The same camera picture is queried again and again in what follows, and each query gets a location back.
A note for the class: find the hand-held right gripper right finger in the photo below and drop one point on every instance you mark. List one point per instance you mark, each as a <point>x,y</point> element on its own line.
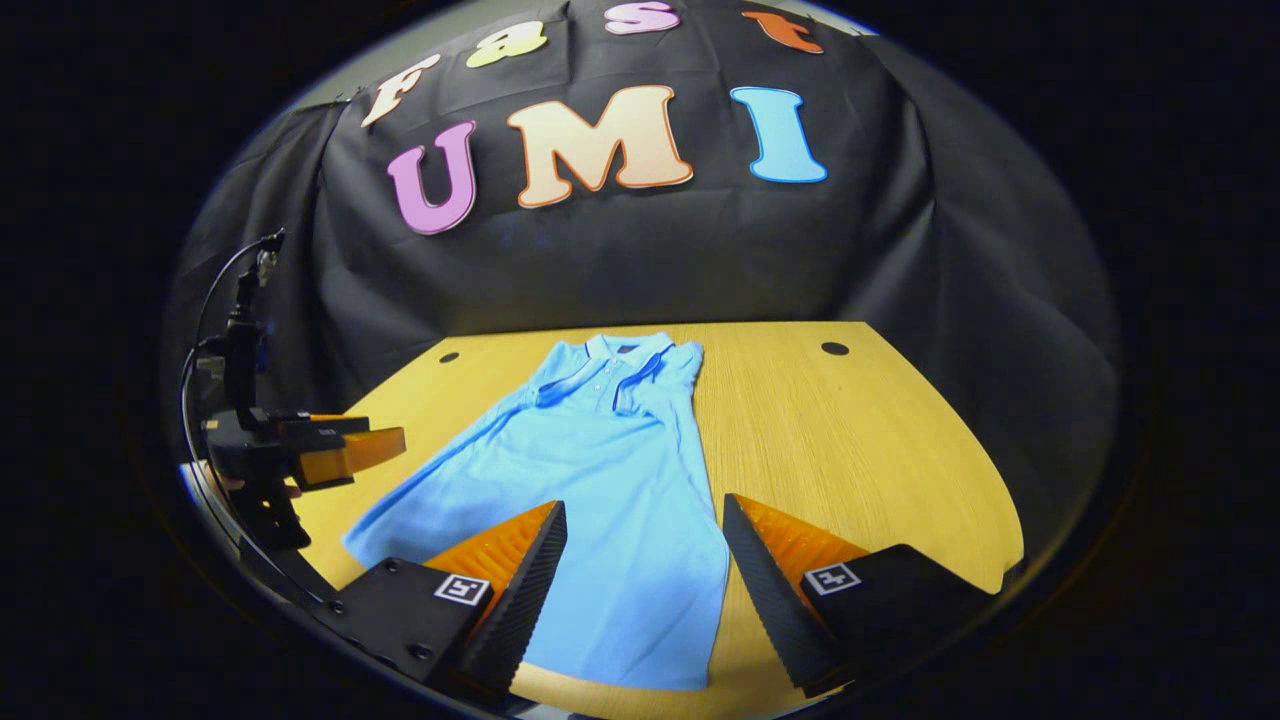
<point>770,600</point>

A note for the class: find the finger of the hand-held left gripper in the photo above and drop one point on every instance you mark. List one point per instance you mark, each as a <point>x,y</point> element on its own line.
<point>325,425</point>
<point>350,455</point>

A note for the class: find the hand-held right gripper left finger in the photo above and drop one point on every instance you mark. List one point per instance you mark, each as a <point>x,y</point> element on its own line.
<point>525,610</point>

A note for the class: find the light blue polo T-shirt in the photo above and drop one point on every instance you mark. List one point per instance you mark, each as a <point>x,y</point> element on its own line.
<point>600,470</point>

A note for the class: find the black backdrop cloth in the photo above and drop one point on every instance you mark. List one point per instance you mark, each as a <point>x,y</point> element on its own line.
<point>640,260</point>

